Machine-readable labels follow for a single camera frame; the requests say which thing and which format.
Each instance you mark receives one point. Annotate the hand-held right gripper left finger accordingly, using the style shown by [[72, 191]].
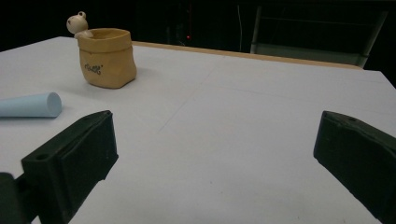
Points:
[[77, 155]]

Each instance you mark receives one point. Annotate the yellow sack-shaped pot with frog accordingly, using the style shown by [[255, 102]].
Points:
[[107, 59]]

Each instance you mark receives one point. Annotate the light blue hairbrush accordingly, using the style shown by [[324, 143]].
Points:
[[28, 105]]

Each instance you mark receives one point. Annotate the grey metal frame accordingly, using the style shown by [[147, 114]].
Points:
[[311, 51]]

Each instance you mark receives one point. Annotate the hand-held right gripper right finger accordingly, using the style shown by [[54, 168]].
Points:
[[358, 155]]

